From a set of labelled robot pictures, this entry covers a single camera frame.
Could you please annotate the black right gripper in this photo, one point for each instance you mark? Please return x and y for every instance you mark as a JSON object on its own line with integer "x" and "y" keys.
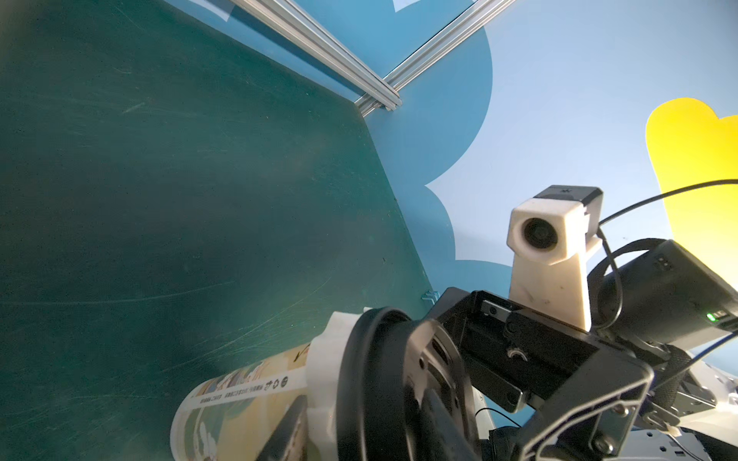
{"x": 517, "y": 356}

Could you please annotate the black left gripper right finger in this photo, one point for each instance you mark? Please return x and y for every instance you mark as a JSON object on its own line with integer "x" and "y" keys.
{"x": 441, "y": 438}

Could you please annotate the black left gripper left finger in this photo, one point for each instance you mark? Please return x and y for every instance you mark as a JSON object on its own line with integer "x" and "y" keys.
{"x": 290, "y": 440}

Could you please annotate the printed paper milk tea cup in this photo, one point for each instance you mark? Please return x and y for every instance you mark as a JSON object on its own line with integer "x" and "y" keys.
{"x": 232, "y": 416}

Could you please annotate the black plastic cup lid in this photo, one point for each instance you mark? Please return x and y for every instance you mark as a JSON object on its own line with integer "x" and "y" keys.
{"x": 405, "y": 358}

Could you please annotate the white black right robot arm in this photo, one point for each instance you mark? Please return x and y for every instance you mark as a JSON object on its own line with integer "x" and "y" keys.
{"x": 655, "y": 306}

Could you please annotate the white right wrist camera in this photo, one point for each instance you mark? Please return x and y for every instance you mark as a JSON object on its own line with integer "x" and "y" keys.
{"x": 552, "y": 236}

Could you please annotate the aluminium frame right post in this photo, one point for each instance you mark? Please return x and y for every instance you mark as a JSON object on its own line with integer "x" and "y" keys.
{"x": 453, "y": 34}

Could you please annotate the aluminium frame back bar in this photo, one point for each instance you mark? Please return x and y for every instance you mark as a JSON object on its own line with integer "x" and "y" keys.
{"x": 290, "y": 21}

